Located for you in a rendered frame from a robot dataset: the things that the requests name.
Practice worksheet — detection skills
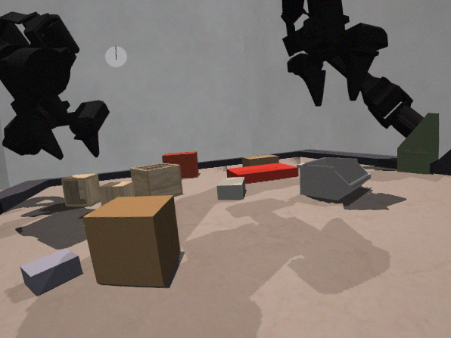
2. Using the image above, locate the orange-red cube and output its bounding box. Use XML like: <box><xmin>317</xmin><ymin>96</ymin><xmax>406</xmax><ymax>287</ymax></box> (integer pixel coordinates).
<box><xmin>162</xmin><ymin>151</ymin><xmax>198</xmax><ymax>178</ymax></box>

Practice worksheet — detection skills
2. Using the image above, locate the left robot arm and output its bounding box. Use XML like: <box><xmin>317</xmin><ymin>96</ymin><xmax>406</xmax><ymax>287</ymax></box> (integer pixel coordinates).
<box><xmin>0</xmin><ymin>11</ymin><xmax>79</xmax><ymax>156</ymax></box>

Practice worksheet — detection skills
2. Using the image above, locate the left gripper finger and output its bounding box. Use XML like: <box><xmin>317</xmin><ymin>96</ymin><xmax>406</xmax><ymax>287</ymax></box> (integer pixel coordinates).
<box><xmin>42</xmin><ymin>130</ymin><xmax>64</xmax><ymax>160</ymax></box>
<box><xmin>74</xmin><ymin>132</ymin><xmax>99</xmax><ymax>157</ymax></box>

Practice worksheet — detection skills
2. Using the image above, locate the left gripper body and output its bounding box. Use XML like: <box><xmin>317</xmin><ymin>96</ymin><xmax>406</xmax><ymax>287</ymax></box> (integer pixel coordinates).
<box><xmin>11</xmin><ymin>92</ymin><xmax>110</xmax><ymax>136</ymax></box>

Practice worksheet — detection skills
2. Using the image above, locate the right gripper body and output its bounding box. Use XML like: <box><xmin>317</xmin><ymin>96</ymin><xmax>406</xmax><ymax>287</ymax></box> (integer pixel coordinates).
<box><xmin>287</xmin><ymin>6</ymin><xmax>388</xmax><ymax>73</ymax></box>

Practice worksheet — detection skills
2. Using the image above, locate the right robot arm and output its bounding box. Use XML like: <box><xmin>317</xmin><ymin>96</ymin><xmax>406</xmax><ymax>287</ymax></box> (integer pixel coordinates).
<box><xmin>281</xmin><ymin>0</ymin><xmax>424</xmax><ymax>138</ymax></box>

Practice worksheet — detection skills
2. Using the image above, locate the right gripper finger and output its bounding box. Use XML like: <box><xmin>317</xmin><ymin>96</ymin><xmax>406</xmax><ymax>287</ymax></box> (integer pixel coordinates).
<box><xmin>293</xmin><ymin>69</ymin><xmax>326</xmax><ymax>107</ymax></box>
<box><xmin>338</xmin><ymin>48</ymin><xmax>379</xmax><ymax>101</ymax></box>

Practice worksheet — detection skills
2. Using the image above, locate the red flat block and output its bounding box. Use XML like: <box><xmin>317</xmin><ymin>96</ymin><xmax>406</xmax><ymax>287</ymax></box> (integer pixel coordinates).
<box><xmin>226</xmin><ymin>163</ymin><xmax>299</xmax><ymax>184</ymax></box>

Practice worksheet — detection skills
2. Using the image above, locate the black metal overhead frame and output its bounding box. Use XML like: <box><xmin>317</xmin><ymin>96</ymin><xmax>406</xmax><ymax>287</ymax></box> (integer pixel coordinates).
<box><xmin>435</xmin><ymin>149</ymin><xmax>451</xmax><ymax>166</ymax></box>

